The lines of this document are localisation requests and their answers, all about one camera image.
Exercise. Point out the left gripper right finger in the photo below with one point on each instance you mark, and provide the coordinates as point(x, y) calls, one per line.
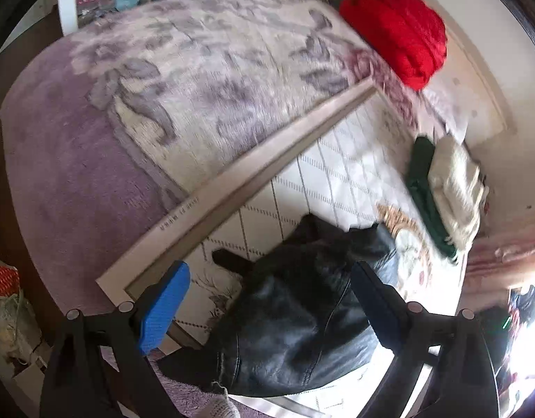
point(462, 383)

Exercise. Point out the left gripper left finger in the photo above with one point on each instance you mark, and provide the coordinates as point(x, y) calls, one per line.
point(75, 383)

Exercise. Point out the black leather jacket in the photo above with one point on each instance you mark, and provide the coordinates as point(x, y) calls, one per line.
point(297, 324)

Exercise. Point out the pink curtain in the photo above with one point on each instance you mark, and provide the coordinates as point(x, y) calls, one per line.
point(501, 261)

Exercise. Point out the cream knitted folded garment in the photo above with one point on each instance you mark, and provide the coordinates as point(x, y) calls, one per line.
point(454, 180)

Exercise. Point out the purple floral carpet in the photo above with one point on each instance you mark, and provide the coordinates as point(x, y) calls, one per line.
point(114, 126)

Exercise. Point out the white floral bed sheet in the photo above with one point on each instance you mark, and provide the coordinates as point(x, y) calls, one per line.
point(351, 176)

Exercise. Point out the white headboard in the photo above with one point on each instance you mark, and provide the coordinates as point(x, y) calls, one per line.
point(465, 96)

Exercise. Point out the red folded blanket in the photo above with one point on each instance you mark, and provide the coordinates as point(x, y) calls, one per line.
point(409, 35)

